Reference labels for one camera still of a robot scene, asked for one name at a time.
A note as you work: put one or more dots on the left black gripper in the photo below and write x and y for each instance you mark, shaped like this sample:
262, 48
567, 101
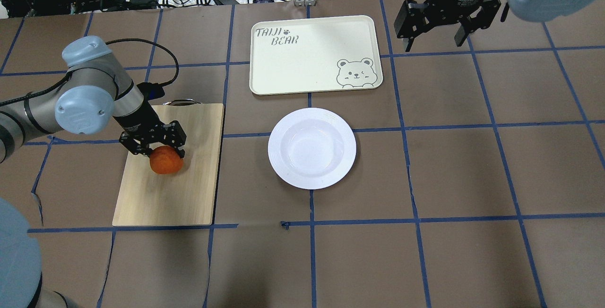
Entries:
138, 123

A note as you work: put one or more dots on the orange fruit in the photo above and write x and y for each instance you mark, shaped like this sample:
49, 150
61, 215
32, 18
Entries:
165, 160

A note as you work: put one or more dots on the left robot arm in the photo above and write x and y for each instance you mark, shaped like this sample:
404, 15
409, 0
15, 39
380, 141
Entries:
95, 89

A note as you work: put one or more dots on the cream bear tray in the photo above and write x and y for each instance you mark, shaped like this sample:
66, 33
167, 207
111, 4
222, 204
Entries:
314, 55

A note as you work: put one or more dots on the wooden cutting board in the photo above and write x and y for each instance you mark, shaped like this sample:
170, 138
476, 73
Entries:
187, 197

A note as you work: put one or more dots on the white round plate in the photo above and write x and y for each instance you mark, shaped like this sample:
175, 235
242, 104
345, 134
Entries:
312, 148

